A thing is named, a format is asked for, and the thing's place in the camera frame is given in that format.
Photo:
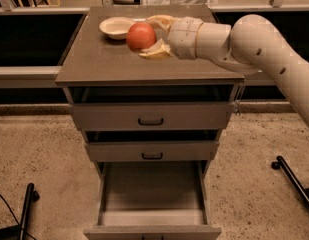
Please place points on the grey drawer cabinet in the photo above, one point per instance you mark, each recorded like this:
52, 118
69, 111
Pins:
99, 70

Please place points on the grey middle drawer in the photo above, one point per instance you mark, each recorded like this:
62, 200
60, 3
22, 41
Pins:
152, 151

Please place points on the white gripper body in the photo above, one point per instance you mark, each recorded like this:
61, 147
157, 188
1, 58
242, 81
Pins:
183, 37

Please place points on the grey drawer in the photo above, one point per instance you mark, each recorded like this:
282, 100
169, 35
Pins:
152, 151
153, 201
132, 117

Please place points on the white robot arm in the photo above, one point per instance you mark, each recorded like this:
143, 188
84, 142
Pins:
252, 44

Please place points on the red apple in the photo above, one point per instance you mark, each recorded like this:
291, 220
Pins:
140, 36

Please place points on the grey bottom drawer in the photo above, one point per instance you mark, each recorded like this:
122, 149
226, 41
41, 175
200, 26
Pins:
153, 201

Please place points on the metal railing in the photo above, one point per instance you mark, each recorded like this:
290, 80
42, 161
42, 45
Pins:
27, 74

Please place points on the black base leg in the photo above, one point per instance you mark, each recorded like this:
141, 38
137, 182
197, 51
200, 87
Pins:
19, 231
280, 163

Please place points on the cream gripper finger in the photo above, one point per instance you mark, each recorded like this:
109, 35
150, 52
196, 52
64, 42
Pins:
159, 51
163, 22

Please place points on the black left base leg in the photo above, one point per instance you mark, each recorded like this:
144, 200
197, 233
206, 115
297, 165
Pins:
19, 231

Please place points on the black right base leg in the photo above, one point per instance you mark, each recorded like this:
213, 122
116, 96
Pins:
280, 163

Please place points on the white bowl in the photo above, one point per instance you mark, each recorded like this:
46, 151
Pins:
116, 27

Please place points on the grey top drawer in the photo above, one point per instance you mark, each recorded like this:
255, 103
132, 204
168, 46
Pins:
132, 117

